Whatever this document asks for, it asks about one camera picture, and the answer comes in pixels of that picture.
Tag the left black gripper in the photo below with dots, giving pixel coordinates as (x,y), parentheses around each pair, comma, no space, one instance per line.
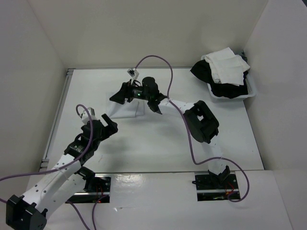
(112,125)

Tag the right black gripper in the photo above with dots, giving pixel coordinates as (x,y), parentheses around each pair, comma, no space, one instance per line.
(120,97)

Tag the light white skirt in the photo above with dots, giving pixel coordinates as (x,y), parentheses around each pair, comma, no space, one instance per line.
(127,110)

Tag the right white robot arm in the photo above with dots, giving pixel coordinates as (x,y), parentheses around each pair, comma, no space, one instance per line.
(200,123)

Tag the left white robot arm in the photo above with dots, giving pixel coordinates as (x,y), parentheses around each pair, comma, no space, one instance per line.
(32,209)

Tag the black skirt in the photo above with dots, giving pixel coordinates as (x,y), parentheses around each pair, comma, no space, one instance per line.
(202,71)

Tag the cream white skirt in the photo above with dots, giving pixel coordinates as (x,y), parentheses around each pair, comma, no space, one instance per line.
(226,67)

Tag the white plastic laundry basket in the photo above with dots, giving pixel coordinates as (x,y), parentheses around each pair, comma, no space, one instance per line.
(250,86)

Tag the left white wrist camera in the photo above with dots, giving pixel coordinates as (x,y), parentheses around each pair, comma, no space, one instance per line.
(86,114)

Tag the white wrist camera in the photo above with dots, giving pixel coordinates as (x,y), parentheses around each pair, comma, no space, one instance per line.
(134,75)
(86,114)

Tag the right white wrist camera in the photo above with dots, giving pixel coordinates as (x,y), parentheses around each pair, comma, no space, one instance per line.
(134,75)

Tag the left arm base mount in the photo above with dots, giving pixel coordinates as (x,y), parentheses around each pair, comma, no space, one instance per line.
(97,190)

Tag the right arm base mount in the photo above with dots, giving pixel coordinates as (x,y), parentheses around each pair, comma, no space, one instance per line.
(207,190)

